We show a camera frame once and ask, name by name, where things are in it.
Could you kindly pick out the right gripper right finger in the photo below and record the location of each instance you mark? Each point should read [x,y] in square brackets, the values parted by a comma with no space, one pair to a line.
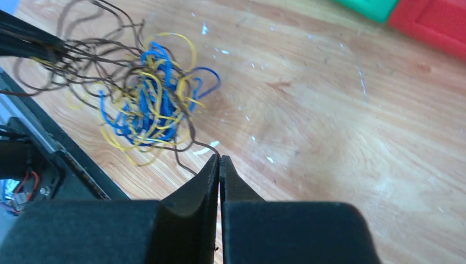
[258,231]

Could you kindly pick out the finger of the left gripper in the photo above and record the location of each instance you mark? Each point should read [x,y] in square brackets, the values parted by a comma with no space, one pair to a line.
[23,40]

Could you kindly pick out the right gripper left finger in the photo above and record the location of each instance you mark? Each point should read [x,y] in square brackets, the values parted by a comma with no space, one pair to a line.
[177,229]

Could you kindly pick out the green plastic bin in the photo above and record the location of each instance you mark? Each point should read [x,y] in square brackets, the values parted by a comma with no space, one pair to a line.
[377,10]

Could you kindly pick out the red plastic bin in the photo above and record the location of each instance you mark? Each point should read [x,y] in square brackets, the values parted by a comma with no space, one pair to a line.
[439,23]

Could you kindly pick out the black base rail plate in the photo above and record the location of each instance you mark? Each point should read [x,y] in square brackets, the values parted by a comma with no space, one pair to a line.
[38,157]

